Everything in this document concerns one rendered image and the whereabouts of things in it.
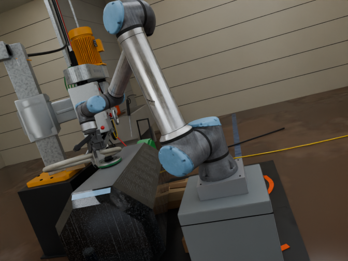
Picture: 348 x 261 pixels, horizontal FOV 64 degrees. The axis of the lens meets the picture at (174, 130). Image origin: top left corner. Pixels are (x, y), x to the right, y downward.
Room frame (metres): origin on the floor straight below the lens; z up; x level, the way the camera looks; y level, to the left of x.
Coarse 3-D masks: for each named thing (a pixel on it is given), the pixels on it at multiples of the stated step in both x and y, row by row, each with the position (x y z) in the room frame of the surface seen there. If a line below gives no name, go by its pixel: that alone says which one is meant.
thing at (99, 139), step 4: (84, 132) 1.58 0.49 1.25; (88, 132) 1.57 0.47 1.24; (92, 132) 1.58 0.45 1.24; (96, 132) 1.60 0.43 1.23; (92, 136) 1.58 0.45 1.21; (96, 136) 1.59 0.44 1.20; (100, 136) 1.60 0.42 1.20; (92, 140) 1.57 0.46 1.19; (96, 140) 1.56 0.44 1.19; (100, 140) 1.57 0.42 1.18; (88, 144) 1.57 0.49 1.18; (92, 144) 1.55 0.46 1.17; (96, 144) 1.56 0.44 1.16; (100, 144) 1.56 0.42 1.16; (104, 144) 1.57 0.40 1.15; (88, 148) 1.58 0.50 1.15; (96, 148) 1.56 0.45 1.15; (100, 148) 1.56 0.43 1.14
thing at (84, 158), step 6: (102, 150) 1.59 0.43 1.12; (108, 150) 1.61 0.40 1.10; (114, 150) 1.65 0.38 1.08; (120, 150) 1.73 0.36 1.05; (78, 156) 1.52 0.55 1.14; (84, 156) 1.52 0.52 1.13; (90, 156) 1.53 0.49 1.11; (60, 162) 1.52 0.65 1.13; (66, 162) 1.51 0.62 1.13; (72, 162) 1.51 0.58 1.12; (78, 162) 1.92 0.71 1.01; (84, 162) 1.94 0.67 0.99; (48, 168) 1.55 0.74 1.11; (54, 168) 1.53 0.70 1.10; (60, 168) 1.83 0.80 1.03
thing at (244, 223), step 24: (192, 192) 1.29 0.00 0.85; (264, 192) 1.10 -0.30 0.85; (192, 216) 1.11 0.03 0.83; (216, 216) 1.08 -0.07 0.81; (240, 216) 1.06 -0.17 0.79; (264, 216) 1.04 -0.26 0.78; (192, 240) 1.12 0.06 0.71; (216, 240) 1.09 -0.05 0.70; (240, 240) 1.06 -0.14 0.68; (264, 240) 1.04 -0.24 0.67
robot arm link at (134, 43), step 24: (120, 24) 1.12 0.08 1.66; (144, 24) 1.23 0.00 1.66; (144, 48) 1.14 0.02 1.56; (144, 72) 1.12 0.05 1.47; (144, 96) 1.15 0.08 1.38; (168, 96) 1.12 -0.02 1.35; (168, 120) 1.10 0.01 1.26; (168, 144) 1.09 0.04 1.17; (192, 144) 1.09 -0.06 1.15; (168, 168) 1.11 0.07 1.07; (192, 168) 1.07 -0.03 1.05
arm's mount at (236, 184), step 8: (240, 160) 1.32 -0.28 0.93; (240, 168) 1.23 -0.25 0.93; (232, 176) 1.18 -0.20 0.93; (240, 176) 1.15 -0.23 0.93; (200, 184) 1.19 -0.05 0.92; (208, 184) 1.17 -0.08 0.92; (216, 184) 1.16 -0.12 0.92; (224, 184) 1.15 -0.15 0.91; (232, 184) 1.14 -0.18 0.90; (240, 184) 1.14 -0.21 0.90; (200, 192) 1.18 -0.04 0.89; (208, 192) 1.17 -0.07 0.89; (216, 192) 1.16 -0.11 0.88; (224, 192) 1.15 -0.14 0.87; (232, 192) 1.15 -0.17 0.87; (240, 192) 1.14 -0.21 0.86; (248, 192) 1.13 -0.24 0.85; (200, 200) 1.18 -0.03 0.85
